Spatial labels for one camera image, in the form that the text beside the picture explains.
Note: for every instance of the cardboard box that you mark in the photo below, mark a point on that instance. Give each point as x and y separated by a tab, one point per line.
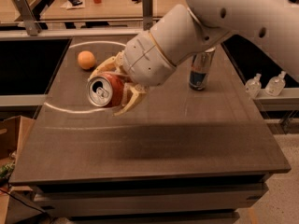
13	133

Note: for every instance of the left metal bracket post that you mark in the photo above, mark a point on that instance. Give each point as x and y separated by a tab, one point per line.
30	23

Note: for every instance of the middle metal bracket post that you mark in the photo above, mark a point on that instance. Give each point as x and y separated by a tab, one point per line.
147	13

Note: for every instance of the metal bracket post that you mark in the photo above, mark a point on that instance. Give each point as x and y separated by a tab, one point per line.
147	13
30	23

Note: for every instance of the grey drawer cabinet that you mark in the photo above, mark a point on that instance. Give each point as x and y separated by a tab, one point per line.
150	196

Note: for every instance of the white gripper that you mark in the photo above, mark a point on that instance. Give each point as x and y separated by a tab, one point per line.
146	60

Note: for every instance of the orange fruit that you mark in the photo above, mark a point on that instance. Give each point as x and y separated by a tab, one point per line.
86	60

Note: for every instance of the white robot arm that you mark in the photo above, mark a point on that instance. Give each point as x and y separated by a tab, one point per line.
271	25

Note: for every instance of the clear sanitizer bottle right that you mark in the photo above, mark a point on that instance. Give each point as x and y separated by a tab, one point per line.
276	84

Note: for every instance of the clear sanitizer bottle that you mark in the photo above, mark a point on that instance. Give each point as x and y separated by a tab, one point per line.
253	86
276	84

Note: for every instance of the wooden background desk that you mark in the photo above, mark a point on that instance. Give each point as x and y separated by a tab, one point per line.
107	10

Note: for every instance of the red coke can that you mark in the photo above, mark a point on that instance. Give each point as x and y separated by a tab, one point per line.
105	90

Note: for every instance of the blue silver energy drink can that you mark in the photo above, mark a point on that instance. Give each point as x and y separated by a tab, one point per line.
201	64

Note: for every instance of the clear sanitizer bottle left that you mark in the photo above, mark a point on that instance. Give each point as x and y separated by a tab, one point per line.
253	86

